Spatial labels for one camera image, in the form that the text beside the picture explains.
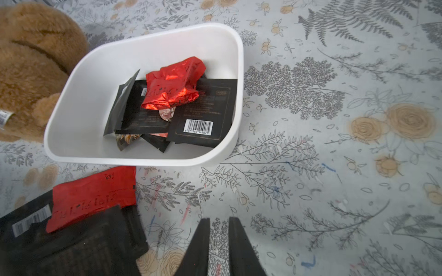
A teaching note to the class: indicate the brown teddy bear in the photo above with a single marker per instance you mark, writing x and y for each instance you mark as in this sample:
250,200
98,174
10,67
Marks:
40,47

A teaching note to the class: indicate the yellow label tea bag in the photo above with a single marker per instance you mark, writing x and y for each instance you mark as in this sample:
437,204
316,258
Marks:
123,141

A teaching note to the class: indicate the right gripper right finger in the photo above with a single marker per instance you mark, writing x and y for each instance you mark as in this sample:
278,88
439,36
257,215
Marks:
242,258

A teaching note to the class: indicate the floral label black tea bag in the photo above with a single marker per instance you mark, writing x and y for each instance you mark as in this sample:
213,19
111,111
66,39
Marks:
167,114

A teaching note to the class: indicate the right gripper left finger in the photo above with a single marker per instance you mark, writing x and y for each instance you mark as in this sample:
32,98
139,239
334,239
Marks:
195,260

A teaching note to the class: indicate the white plastic storage box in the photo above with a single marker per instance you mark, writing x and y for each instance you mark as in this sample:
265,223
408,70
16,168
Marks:
109,109

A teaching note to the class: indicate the red label black tea bag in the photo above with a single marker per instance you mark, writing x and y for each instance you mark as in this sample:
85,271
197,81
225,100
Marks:
144,122

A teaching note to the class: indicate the black barcode tea bag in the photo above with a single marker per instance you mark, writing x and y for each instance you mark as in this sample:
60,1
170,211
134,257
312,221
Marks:
207,120
105,244

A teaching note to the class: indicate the black tea bag pile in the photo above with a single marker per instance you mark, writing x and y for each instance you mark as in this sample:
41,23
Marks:
115,118

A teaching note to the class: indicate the red foil tea bag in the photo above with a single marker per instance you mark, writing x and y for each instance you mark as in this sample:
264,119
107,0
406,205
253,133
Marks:
80,199
173,85

